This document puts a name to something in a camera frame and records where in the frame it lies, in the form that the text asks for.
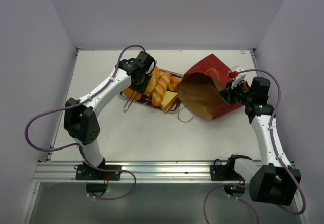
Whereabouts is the round orange bun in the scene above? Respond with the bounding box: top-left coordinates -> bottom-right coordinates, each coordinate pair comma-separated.
123,88 -> 142,101

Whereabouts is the fake baguette loaf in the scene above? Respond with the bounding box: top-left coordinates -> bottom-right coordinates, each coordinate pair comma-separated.
152,72 -> 171,107

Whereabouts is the braided orange bread loaf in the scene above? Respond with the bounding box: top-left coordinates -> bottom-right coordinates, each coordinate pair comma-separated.
167,76 -> 180,92

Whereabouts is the fake triangle sandwich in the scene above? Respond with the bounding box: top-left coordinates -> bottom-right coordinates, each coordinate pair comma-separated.
160,91 -> 178,113

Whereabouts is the red brown paper bag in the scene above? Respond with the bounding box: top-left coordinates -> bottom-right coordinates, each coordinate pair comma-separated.
176,54 -> 242,120

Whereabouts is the oval scored bread loaf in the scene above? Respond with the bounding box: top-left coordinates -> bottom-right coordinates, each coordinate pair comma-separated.
144,66 -> 159,95

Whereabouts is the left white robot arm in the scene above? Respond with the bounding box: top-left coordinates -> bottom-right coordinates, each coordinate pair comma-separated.
63,51 -> 156,180

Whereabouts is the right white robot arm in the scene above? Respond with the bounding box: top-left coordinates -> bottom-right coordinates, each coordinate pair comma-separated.
210,76 -> 301,206

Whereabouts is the stainless steel tray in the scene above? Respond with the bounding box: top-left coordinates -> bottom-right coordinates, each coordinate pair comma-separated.
118,72 -> 183,114

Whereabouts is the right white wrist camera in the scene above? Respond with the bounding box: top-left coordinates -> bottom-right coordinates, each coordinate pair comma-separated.
228,66 -> 246,89

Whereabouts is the aluminium mounting rail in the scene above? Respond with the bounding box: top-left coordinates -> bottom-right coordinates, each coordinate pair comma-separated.
32,160 -> 297,183

